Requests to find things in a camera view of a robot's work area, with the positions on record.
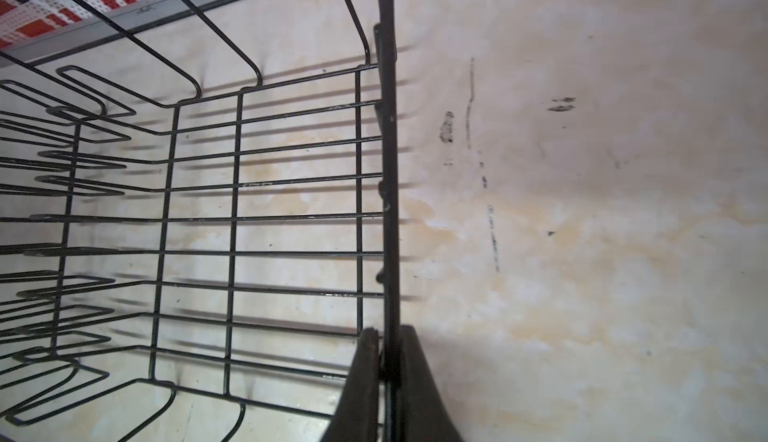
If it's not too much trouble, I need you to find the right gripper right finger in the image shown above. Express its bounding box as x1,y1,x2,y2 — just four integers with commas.
399,325,463,442

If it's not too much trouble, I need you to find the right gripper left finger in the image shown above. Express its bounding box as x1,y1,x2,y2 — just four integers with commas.
321,328,379,442

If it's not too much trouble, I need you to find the black wire dish rack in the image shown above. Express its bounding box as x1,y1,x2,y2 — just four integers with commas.
1,0,400,441

